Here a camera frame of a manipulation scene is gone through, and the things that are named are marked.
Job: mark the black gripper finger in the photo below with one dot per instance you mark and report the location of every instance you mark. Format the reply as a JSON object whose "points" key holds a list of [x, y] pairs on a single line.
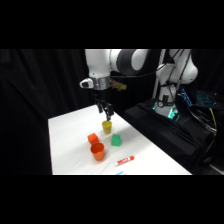
{"points": [[109, 112], [100, 108]]}

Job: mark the orange cup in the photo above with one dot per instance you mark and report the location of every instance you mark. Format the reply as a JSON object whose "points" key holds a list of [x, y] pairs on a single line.
{"points": [[97, 152]]}

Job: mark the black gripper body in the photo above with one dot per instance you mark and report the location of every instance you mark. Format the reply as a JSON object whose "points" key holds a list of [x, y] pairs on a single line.
{"points": [[101, 96]]}

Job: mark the yellowish camera mount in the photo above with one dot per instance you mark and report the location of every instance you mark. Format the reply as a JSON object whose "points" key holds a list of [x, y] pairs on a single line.
{"points": [[119, 85]]}

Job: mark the blue lit device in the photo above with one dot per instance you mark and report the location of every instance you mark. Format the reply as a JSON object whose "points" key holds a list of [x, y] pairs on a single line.
{"points": [[205, 99]]}

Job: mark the green cube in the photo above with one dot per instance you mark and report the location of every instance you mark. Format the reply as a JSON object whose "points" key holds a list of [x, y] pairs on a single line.
{"points": [[116, 140]]}

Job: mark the small blue object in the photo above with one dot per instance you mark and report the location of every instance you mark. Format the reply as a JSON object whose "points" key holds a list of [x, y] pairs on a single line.
{"points": [[119, 173]]}

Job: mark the red cube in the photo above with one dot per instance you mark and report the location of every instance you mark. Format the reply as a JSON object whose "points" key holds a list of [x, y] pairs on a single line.
{"points": [[93, 138]]}

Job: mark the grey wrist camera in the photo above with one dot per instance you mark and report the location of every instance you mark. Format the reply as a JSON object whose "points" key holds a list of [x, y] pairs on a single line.
{"points": [[86, 83]]}

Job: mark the red and white marker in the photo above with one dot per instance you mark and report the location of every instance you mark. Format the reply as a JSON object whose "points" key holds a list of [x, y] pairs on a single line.
{"points": [[124, 161]]}

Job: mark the white table cloth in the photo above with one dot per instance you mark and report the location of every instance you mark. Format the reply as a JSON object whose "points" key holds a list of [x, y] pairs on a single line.
{"points": [[76, 146]]}

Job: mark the black curtain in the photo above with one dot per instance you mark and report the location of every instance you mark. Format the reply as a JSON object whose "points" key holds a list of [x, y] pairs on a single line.
{"points": [[33, 100]]}

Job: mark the black robot stand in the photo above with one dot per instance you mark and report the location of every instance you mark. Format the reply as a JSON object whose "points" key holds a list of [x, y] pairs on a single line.
{"points": [[166, 136]]}

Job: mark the yellow cup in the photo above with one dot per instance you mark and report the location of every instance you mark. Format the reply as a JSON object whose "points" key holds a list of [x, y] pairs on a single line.
{"points": [[106, 127]]}

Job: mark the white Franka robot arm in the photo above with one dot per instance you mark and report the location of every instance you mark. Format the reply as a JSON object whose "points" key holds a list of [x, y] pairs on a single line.
{"points": [[98, 63]]}

